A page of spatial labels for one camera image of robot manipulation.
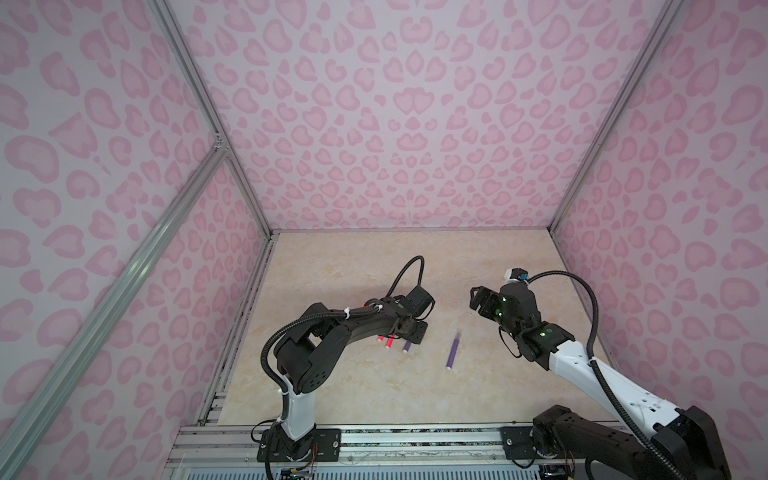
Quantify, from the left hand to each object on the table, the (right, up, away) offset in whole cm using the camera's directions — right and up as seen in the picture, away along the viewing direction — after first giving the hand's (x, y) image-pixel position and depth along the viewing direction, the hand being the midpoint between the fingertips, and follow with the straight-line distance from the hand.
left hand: (419, 328), depth 92 cm
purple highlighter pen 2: (+10, -6, -3) cm, 12 cm away
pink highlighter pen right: (-9, -4, -2) cm, 10 cm away
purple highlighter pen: (-4, -5, -2) cm, 7 cm away
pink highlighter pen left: (-11, -3, -2) cm, 12 cm away
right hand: (+17, +12, -10) cm, 23 cm away
